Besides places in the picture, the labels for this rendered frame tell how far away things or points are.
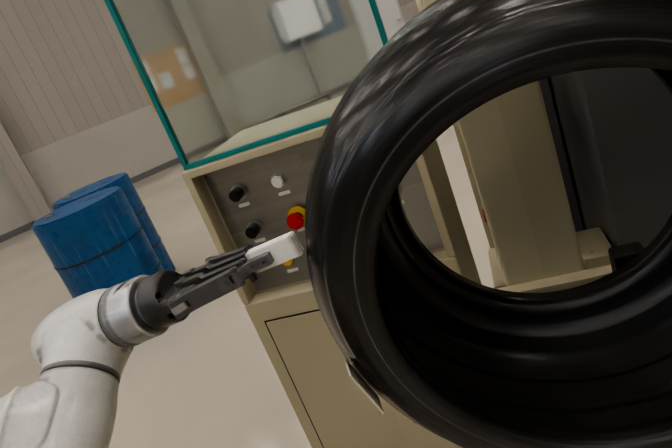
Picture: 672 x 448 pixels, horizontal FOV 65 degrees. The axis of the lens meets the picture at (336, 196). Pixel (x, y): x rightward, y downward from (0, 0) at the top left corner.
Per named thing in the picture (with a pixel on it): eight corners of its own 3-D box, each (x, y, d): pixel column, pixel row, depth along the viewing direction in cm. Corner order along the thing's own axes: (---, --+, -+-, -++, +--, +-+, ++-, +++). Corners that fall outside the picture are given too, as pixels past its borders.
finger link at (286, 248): (246, 252, 68) (244, 255, 67) (291, 232, 65) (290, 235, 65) (258, 271, 68) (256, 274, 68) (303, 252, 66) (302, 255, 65)
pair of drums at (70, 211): (167, 260, 502) (120, 168, 474) (209, 294, 389) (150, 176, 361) (83, 305, 468) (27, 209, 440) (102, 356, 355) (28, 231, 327)
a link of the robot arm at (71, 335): (156, 299, 82) (142, 381, 74) (86, 329, 88) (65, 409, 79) (101, 268, 75) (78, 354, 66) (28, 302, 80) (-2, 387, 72)
